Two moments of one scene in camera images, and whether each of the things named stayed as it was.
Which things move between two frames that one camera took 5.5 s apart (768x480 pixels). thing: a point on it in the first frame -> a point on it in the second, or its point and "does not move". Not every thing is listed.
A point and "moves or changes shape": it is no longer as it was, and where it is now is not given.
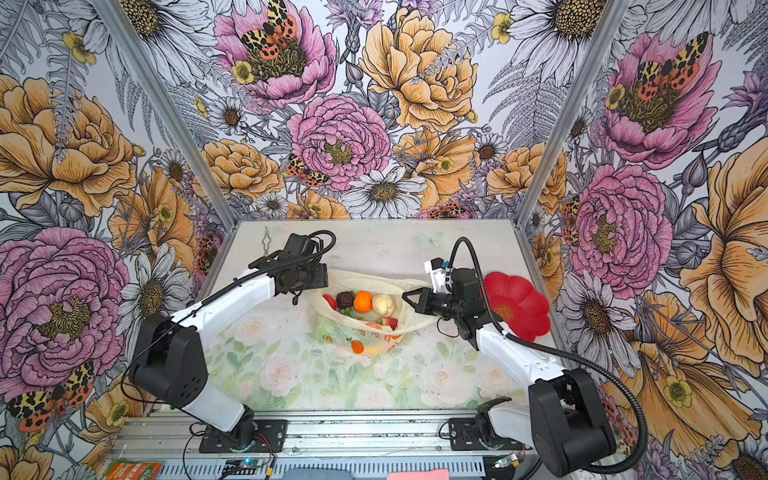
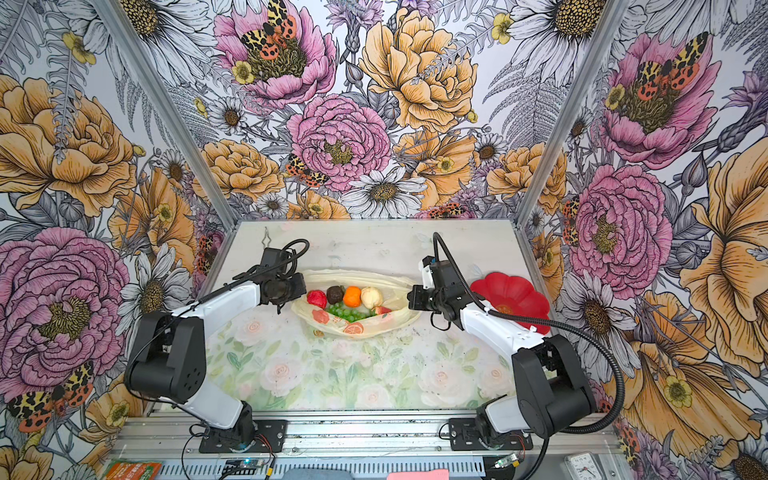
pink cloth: x=438 y=474 does not move
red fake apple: x=333 y=303 -> x=317 y=297
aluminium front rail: x=424 y=436 does not move
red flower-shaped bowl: x=522 y=309 does not move
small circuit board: x=246 y=466 does not move
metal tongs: x=266 y=242 does not move
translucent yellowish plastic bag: x=358 y=335 moves or changes shape
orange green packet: x=134 y=470 does not move
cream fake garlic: x=384 y=304 -> x=371 y=297
